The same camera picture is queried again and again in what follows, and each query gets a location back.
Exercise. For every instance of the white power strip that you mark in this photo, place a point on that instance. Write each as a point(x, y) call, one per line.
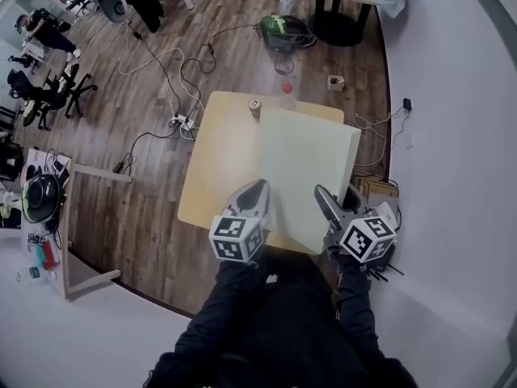
point(183, 121)

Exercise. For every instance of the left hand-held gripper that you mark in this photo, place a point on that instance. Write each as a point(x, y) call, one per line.
point(234, 239)

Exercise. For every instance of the black round-base table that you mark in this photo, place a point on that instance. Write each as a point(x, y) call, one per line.
point(341, 18)

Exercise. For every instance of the clear bottle with red cap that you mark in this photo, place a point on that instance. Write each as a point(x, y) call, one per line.
point(287, 97)

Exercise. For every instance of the brown cardboard box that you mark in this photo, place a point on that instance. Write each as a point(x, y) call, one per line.
point(379, 188)

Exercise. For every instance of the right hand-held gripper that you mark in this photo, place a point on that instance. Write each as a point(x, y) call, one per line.
point(367, 237)

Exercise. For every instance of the green vacuum device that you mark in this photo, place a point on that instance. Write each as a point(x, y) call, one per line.
point(282, 28)

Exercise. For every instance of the black office chair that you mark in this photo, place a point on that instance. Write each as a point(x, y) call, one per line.
point(52, 93)

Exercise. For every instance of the person's left forearm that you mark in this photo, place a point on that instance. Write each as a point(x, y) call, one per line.
point(226, 297)

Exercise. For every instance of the white box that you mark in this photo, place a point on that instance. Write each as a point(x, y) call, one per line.
point(303, 176)

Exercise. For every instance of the white box device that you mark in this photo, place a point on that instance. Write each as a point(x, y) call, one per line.
point(387, 212)

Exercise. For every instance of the white shell chair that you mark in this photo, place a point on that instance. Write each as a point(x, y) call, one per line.
point(113, 4)

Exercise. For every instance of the small cardboard box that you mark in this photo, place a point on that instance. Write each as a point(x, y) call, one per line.
point(336, 83)

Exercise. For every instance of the white cloth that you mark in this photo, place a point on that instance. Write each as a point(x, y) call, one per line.
point(393, 4)

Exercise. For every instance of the small drink can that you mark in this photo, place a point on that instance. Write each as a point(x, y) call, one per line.
point(255, 107)

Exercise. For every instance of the black wall charger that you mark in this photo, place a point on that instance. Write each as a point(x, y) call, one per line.
point(407, 104)

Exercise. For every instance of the black router with antennas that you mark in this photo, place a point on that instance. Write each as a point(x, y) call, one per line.
point(383, 263)

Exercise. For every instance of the light wooden square table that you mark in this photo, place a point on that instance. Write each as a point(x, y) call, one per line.
point(222, 164)

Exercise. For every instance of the black helmet with green stripe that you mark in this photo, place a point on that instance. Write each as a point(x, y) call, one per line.
point(40, 196)

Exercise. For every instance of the person's black-clothed body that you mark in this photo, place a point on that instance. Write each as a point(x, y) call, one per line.
point(278, 330)

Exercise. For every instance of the red flat item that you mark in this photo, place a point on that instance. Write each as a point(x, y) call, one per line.
point(48, 255)

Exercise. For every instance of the grey metal bar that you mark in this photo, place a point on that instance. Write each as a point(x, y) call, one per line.
point(101, 172)

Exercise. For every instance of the white side table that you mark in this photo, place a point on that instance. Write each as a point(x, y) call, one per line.
point(66, 233)

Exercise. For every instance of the small teal item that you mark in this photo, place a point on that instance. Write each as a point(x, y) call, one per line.
point(34, 272)

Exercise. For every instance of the person's right forearm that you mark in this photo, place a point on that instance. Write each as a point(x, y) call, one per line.
point(357, 301)

